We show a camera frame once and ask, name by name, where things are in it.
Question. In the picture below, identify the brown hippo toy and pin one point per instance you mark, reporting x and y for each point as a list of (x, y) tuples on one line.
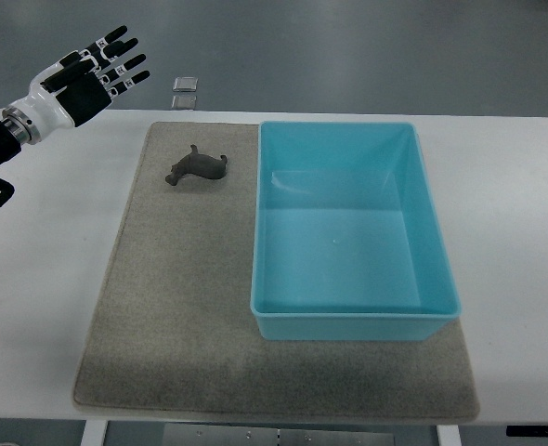
[(199, 165)]

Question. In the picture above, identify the grey metal base plate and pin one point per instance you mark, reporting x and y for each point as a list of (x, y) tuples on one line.
[(189, 434)]

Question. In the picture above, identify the grey felt mat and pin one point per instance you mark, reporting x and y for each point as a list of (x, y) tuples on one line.
[(173, 330)]

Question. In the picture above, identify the black table control panel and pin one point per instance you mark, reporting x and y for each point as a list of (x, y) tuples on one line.
[(529, 431)]

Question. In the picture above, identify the lower floor socket plate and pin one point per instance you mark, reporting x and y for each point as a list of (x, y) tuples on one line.
[(184, 102)]

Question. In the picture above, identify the white table leg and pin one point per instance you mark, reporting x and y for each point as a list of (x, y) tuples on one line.
[(448, 435), (94, 433)]

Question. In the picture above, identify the right white table leg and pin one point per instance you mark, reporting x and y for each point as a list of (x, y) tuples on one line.
[(448, 435)]

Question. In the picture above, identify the blue plastic box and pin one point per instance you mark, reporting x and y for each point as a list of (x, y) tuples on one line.
[(347, 246)]

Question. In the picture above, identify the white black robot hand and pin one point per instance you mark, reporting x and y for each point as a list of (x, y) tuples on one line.
[(73, 90)]

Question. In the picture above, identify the left white table leg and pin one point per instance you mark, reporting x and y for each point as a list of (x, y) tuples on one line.
[(94, 433)]

